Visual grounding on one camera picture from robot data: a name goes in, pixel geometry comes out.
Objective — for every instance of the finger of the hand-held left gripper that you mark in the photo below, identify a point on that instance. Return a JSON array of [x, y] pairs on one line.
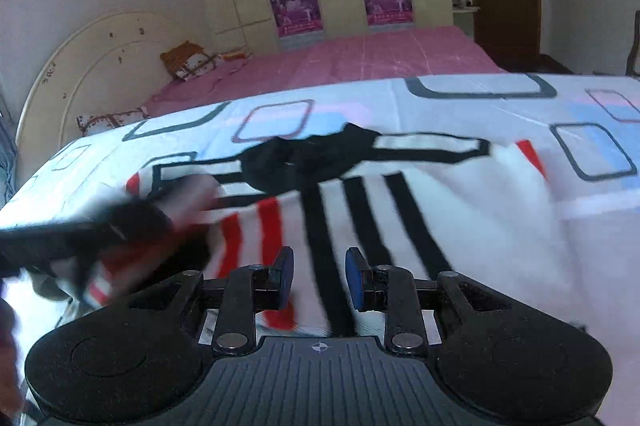
[[137, 223]]

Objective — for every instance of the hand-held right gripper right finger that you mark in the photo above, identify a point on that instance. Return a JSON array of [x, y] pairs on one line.
[[354, 278]]

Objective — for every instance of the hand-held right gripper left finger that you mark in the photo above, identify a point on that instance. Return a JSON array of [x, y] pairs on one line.
[[284, 273]]

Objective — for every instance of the white black red striped sweater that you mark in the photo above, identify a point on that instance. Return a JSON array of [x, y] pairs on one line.
[[450, 216]]

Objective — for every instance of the brown white patterned pillow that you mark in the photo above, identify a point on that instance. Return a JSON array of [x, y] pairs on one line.
[[112, 120]]

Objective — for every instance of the cream round headboard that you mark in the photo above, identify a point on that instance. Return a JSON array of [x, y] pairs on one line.
[[100, 61]]

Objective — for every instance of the orange patterned pillow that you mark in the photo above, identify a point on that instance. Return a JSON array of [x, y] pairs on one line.
[[192, 60]]

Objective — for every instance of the white sheet with square print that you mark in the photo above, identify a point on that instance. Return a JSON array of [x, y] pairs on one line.
[[475, 116]]

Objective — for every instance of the pink bed sheet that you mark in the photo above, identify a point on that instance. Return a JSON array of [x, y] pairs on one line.
[[350, 56]]

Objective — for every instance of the dark wooden chair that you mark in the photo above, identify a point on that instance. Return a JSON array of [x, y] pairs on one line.
[[635, 46]]

